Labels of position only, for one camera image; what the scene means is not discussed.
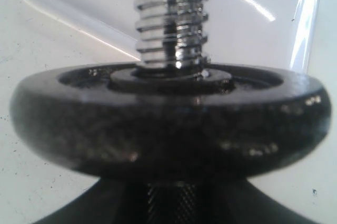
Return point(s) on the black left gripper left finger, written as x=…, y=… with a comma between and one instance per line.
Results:
x=107, y=201

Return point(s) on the white plastic tray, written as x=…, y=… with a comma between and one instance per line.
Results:
x=271, y=33

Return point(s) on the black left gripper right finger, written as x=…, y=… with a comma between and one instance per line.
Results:
x=239, y=201

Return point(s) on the black weight plate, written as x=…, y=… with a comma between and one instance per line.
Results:
x=108, y=121

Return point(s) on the chrome dumbbell bar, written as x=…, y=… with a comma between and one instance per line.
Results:
x=171, y=48

